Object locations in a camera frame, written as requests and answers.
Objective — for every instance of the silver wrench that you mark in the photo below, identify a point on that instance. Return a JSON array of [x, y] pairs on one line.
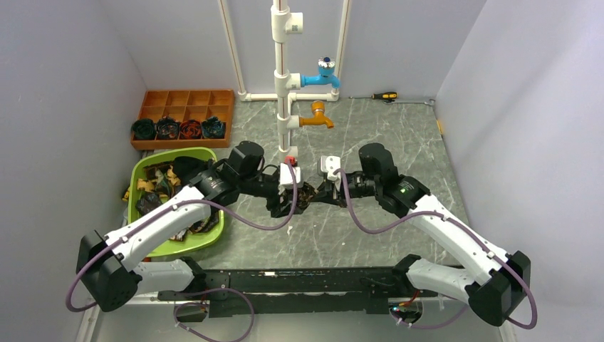
[[428, 102]]

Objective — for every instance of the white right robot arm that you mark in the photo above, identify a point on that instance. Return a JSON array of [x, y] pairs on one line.
[[493, 283]]

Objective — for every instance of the red black rolled tie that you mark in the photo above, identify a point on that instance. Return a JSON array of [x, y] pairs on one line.
[[190, 130]]

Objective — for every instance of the green plastic basin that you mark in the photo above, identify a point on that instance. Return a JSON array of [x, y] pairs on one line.
[[191, 242]]

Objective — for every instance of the brown floral tie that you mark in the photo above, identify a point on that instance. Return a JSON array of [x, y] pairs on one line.
[[306, 193]]

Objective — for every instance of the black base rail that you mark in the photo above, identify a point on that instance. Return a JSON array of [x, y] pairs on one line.
[[369, 290]]

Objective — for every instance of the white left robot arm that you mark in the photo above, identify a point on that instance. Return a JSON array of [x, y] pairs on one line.
[[111, 267]]

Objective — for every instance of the yellow black screwdriver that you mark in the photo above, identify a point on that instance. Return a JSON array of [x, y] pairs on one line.
[[385, 96]]

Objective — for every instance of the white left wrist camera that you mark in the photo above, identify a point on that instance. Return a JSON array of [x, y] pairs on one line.
[[288, 179]]

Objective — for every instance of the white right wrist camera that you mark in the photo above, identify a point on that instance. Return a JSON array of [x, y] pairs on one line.
[[328, 166]]

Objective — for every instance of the teal black rolled tie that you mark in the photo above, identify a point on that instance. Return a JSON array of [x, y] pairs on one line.
[[213, 128]]

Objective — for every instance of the blue plastic faucet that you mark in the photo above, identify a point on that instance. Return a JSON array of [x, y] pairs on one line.
[[326, 75]]

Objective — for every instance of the white PVC pipe assembly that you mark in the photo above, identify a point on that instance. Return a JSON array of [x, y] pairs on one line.
[[287, 85]]

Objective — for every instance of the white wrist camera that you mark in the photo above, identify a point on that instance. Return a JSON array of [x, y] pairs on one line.
[[328, 166], [288, 179]]

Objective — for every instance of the pile of floral ties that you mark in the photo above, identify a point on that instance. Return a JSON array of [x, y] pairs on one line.
[[161, 184]]

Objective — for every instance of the dark green rolled tie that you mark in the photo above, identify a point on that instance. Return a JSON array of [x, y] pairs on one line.
[[144, 129]]

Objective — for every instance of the orange wooden compartment tray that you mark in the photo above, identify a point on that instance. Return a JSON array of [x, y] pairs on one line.
[[185, 105]]

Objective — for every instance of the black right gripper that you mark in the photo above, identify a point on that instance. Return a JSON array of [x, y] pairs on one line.
[[326, 193]]

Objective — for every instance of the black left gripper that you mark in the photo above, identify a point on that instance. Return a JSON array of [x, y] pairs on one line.
[[279, 209]]

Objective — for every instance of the orange plastic faucet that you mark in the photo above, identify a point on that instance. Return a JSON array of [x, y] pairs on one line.
[[318, 110]]

